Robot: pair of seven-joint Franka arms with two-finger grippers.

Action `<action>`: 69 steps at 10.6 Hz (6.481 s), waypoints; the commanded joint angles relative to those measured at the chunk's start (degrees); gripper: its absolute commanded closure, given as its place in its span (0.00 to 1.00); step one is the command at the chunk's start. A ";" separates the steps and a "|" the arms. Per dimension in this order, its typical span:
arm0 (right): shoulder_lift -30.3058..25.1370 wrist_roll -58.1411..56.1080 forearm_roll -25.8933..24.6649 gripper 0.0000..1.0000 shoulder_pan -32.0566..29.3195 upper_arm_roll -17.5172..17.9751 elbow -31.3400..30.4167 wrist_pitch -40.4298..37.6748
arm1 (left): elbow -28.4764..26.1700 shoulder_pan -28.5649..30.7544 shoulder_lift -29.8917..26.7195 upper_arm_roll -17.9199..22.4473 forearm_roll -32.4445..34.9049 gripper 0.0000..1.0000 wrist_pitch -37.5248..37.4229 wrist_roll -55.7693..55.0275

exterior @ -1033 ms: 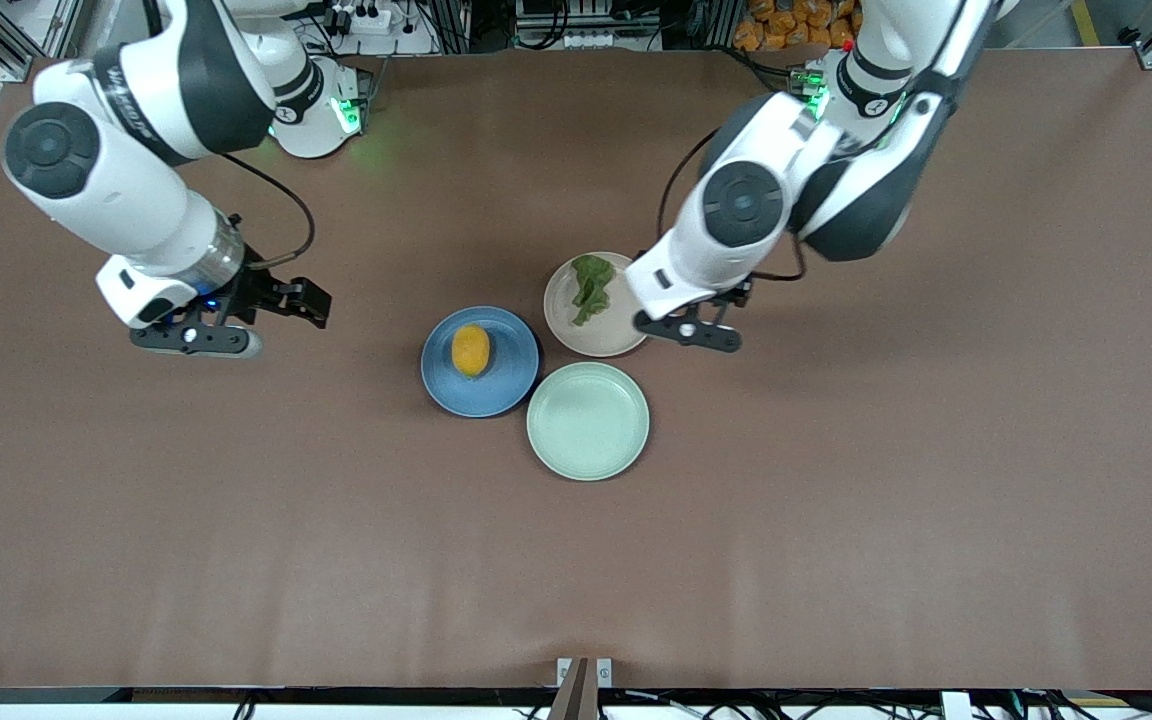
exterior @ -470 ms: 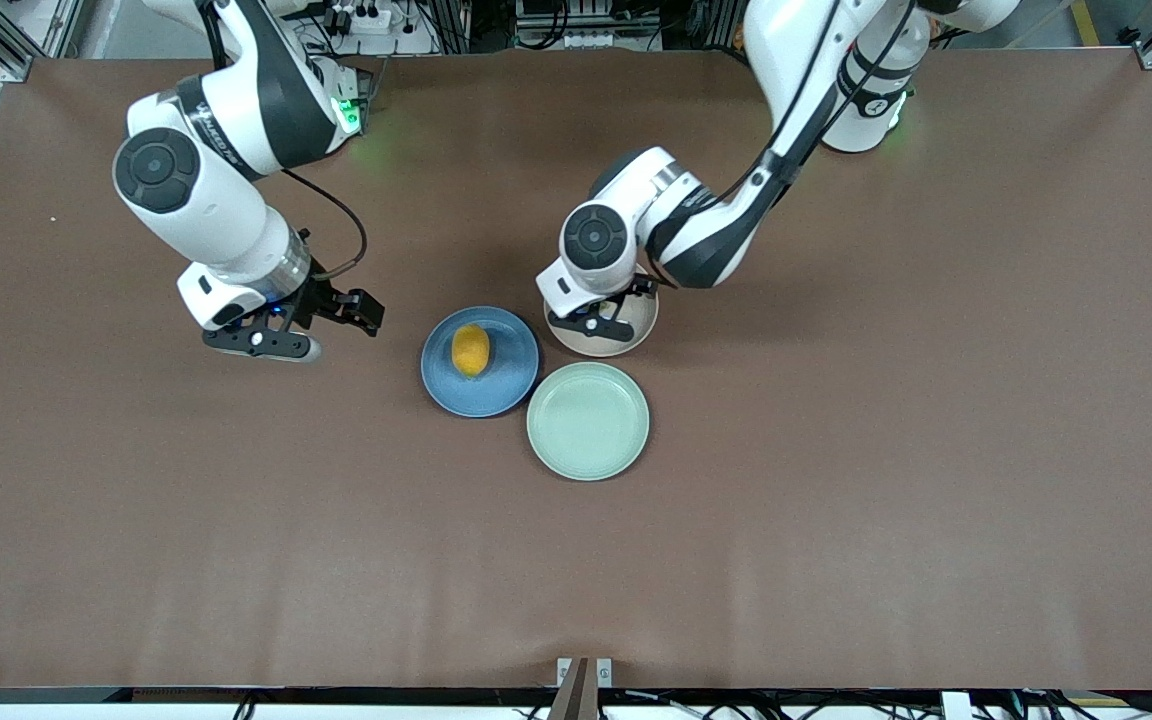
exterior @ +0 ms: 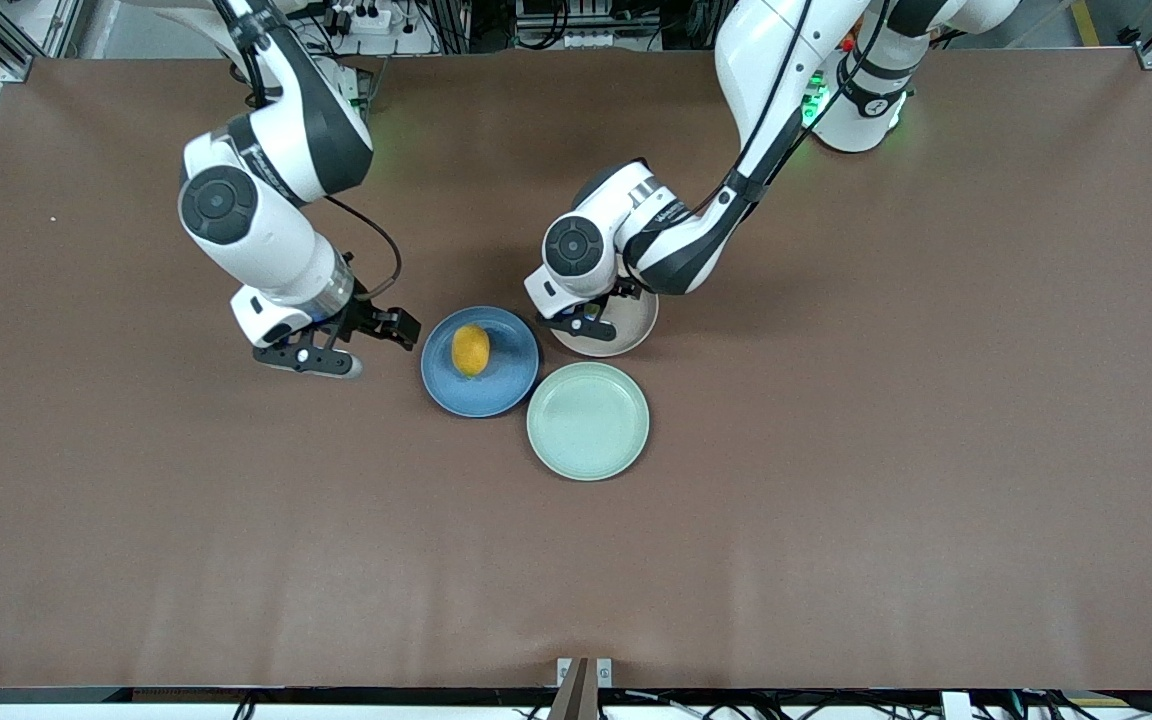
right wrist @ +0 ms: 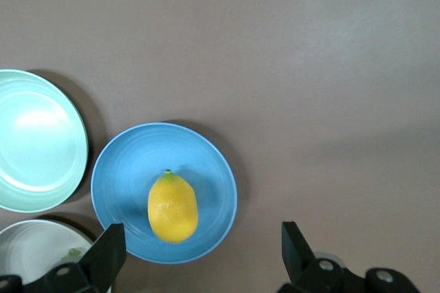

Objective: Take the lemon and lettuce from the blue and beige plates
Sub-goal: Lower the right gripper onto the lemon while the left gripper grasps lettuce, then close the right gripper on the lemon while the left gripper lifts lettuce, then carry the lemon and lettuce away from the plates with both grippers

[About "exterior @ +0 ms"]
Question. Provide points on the white equipment box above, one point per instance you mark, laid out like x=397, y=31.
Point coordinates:
x=576, y=42

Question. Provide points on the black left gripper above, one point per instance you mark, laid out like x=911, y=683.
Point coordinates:
x=625, y=291

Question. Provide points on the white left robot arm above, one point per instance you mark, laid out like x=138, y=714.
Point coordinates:
x=756, y=50

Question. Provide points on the grey camera pole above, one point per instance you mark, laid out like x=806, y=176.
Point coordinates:
x=576, y=695

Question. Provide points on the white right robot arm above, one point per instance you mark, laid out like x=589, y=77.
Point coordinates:
x=266, y=240

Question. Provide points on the yellow lemon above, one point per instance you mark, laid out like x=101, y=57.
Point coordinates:
x=471, y=350

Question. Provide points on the pale green plate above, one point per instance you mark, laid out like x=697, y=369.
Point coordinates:
x=587, y=420

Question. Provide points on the beige plate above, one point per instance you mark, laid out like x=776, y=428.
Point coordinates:
x=631, y=335

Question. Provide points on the blue plate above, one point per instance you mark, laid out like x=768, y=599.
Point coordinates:
x=506, y=385

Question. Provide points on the small metal bracket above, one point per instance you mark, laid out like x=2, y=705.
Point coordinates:
x=605, y=672

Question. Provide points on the white power strip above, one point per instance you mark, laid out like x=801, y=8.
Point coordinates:
x=371, y=20

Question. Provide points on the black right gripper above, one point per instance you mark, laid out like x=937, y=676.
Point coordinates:
x=367, y=314

